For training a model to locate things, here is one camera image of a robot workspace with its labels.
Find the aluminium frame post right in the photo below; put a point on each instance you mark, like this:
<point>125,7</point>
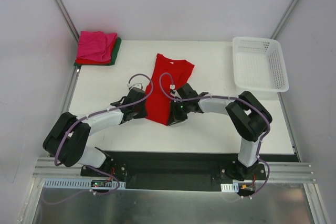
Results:
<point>284,19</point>

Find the aluminium frame post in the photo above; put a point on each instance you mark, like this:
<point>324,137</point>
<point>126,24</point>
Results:
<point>64,13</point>
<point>284,19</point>

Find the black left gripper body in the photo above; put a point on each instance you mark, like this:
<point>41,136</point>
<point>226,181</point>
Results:
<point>140,111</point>

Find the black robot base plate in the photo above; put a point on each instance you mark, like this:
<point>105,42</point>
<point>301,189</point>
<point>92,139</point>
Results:
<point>173,171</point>

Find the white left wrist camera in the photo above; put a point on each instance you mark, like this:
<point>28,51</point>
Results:
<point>135,85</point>

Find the white perforated plastic basket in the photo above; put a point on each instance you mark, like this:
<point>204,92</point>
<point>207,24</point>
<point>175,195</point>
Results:
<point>258,65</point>

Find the white slotted cable duct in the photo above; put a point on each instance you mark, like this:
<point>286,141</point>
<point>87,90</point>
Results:
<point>68,183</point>

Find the folded green t shirt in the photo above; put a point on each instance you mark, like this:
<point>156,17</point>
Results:
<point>114,54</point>

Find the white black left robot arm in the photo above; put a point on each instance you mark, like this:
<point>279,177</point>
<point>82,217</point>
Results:
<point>67,140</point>

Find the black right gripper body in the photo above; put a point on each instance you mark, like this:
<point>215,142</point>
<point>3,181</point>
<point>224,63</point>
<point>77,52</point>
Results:
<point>175,116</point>

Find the aluminium frame post left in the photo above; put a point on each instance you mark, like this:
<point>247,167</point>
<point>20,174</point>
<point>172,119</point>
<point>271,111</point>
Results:
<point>64,13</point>

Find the folded pink t shirt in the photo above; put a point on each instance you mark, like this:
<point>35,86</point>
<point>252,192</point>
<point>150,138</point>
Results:
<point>95,38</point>

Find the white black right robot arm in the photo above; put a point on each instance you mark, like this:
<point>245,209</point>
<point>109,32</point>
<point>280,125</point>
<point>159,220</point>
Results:
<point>249,117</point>

